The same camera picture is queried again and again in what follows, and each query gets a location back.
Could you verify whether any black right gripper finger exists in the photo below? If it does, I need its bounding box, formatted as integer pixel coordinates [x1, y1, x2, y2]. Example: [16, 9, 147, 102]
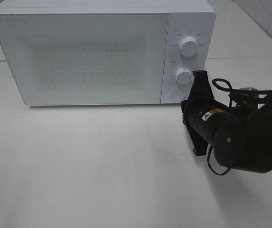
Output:
[188, 70, 214, 100]

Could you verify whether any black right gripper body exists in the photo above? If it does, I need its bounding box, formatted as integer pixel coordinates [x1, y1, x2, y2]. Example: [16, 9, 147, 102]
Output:
[181, 98, 224, 156]

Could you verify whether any round white door button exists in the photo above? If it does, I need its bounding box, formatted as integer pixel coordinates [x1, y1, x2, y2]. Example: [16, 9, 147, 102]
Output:
[172, 89, 186, 102]

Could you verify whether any white timer knob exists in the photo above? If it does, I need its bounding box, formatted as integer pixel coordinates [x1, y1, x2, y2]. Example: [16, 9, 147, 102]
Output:
[175, 67, 194, 85]

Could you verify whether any white microwave door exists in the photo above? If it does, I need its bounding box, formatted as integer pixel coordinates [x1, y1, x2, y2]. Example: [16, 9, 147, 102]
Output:
[0, 13, 168, 106]

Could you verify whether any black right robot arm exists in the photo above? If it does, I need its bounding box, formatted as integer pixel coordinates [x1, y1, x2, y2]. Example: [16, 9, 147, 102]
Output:
[181, 70, 272, 173]

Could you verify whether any upper white power knob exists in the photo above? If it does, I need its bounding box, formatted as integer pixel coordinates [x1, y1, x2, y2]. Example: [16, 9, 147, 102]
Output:
[178, 35, 199, 57]

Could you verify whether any white microwave oven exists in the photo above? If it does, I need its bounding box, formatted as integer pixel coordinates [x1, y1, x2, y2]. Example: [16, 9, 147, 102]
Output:
[0, 0, 216, 106]

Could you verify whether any black cable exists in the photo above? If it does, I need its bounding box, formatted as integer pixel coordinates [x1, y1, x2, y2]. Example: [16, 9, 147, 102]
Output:
[206, 78, 267, 176]

